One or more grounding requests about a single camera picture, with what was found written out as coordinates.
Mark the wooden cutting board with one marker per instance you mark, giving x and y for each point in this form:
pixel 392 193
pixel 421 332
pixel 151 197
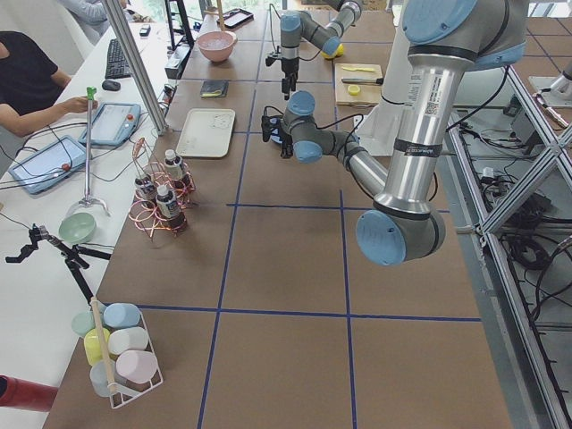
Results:
pixel 369 96

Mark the black keyboard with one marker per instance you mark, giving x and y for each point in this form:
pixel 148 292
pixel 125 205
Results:
pixel 117 66

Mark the seated person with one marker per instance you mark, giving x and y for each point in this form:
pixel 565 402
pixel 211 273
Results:
pixel 31 83

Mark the tea bottle white cap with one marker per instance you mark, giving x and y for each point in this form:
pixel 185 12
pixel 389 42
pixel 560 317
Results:
pixel 173 166

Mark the lemon half slice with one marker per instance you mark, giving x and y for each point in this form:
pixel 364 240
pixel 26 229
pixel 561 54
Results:
pixel 353 89

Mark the white plastic cup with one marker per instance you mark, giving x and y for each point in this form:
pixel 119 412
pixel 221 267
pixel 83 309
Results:
pixel 127 339

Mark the grey yellow folded cloth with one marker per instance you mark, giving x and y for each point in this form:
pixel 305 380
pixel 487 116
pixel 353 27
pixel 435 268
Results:
pixel 214 88

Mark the black computer mouse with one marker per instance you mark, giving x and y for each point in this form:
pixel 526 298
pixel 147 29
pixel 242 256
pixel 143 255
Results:
pixel 111 85

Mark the blue plastic cup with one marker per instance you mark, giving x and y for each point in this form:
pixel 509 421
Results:
pixel 121 315

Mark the teach pendant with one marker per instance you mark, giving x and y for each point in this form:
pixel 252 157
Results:
pixel 50 165
pixel 113 123

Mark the white wire cup rack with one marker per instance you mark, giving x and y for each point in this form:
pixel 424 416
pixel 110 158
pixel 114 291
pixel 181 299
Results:
pixel 103 376

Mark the yellow plastic knife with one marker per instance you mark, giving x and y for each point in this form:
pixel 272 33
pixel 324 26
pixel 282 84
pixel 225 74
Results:
pixel 358 69

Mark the aluminium frame post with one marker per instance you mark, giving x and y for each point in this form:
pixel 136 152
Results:
pixel 139 73

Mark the copper wire bottle rack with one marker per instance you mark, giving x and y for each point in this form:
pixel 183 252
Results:
pixel 150 220

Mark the cream bear tray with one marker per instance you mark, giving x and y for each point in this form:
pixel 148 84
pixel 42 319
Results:
pixel 206 133

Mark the steel muddler black tip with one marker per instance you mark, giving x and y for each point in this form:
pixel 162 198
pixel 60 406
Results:
pixel 363 81

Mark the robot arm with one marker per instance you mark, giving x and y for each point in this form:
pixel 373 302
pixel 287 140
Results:
pixel 298 25
pixel 446 39

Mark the green bowl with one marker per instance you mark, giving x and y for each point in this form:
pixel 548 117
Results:
pixel 78 228

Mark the yellow plastic cup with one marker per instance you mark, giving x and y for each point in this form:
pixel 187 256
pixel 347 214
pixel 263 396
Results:
pixel 92 347

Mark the pink bowl of ice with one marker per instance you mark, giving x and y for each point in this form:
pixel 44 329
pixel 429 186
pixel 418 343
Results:
pixel 217 46

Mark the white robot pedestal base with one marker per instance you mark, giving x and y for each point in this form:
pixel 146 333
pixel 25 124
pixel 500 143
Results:
pixel 379 129

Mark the pink plastic cup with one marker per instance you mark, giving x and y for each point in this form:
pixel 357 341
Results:
pixel 137 366

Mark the teach pendant far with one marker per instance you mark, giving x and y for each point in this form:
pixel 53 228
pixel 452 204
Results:
pixel 113 123

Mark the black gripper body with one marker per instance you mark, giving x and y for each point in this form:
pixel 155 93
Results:
pixel 290 68
pixel 284 139

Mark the reacher grabber stick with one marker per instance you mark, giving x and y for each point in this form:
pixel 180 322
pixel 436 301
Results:
pixel 88 199

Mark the red bottle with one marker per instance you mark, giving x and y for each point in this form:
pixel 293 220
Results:
pixel 26 395

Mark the round yellow lemon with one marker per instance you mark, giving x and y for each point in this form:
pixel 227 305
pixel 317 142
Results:
pixel 328 56

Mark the teach pendant near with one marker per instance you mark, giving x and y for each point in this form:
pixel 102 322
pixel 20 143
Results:
pixel 50 165

